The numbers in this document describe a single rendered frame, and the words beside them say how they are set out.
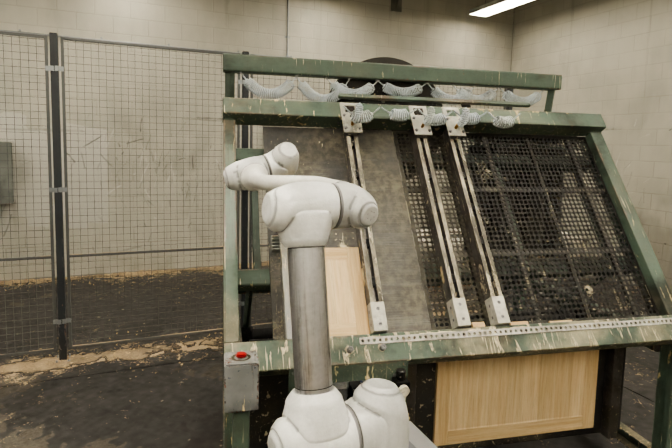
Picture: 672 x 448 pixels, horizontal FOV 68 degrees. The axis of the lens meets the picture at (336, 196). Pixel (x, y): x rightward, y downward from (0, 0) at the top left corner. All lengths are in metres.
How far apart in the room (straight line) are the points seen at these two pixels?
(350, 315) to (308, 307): 0.90
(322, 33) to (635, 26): 4.09
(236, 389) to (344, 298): 0.64
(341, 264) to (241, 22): 5.31
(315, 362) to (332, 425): 0.16
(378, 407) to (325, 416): 0.16
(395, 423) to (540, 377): 1.52
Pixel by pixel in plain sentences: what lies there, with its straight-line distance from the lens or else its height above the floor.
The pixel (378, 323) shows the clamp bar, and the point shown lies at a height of 0.95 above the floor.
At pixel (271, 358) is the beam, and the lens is 2.10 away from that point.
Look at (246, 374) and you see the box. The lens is 1.87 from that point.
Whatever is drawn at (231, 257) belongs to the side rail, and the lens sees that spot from 2.21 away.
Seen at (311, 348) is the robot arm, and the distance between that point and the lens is 1.35.
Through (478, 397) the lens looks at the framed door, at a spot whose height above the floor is 0.48.
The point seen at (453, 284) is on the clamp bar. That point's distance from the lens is 2.41.
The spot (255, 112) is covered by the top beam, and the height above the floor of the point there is 1.85.
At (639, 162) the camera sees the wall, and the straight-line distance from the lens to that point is 7.49.
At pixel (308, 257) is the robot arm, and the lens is 1.33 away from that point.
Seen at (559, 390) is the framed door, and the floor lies 0.47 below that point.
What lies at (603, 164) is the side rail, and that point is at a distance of 3.25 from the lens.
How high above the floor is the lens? 1.69
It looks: 6 degrees down
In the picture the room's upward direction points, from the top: 1 degrees clockwise
